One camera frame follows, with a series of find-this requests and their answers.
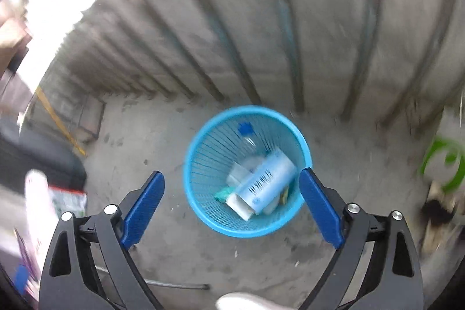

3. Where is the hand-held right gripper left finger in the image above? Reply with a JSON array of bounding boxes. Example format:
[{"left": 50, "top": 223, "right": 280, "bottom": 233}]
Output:
[{"left": 39, "top": 170, "right": 166, "bottom": 310}]

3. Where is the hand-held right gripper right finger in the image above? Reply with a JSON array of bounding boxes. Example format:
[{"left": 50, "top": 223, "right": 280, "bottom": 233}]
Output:
[{"left": 298, "top": 167, "right": 425, "bottom": 310}]

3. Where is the yellow snack wrapper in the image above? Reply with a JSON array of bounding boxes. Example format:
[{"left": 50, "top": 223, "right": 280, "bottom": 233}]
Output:
[{"left": 278, "top": 184, "right": 292, "bottom": 206}]

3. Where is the white and blue carton box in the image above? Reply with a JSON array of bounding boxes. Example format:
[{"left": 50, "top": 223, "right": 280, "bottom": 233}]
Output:
[{"left": 224, "top": 147, "right": 297, "bottom": 222}]

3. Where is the blue mesh wastebasket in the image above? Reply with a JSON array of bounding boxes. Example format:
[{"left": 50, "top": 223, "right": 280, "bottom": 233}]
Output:
[{"left": 183, "top": 105, "right": 313, "bottom": 238}]

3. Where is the red and white snack bag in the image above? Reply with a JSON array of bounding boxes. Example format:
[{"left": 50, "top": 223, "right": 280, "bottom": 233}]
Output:
[{"left": 48, "top": 186, "right": 88, "bottom": 219}]

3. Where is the teal plastic bag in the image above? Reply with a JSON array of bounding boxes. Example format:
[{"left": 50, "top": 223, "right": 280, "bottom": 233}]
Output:
[{"left": 214, "top": 186, "right": 235, "bottom": 205}]

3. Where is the clear plastic cup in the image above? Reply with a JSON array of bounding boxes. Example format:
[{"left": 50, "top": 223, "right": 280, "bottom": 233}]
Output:
[{"left": 226, "top": 160, "right": 253, "bottom": 188}]

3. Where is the clear bottle with blue cap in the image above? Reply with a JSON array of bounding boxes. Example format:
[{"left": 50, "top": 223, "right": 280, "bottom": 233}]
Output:
[{"left": 235, "top": 122, "right": 271, "bottom": 174}]

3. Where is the purple snack bag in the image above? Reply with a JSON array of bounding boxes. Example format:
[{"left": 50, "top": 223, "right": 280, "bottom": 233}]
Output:
[{"left": 12, "top": 228, "right": 41, "bottom": 298}]

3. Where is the metal rod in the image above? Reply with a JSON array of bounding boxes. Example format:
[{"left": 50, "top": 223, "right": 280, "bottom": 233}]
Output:
[{"left": 96, "top": 266, "right": 212, "bottom": 292}]

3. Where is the white shoe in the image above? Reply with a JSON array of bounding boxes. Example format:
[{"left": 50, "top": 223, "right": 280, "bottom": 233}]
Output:
[{"left": 215, "top": 291, "right": 282, "bottom": 310}]

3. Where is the yellow broomstick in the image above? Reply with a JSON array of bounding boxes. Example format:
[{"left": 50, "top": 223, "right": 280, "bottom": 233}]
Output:
[{"left": 35, "top": 87, "right": 87, "bottom": 157}]

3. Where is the green and white object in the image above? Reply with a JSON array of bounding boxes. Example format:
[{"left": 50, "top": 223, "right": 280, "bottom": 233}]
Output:
[{"left": 419, "top": 135, "right": 465, "bottom": 195}]

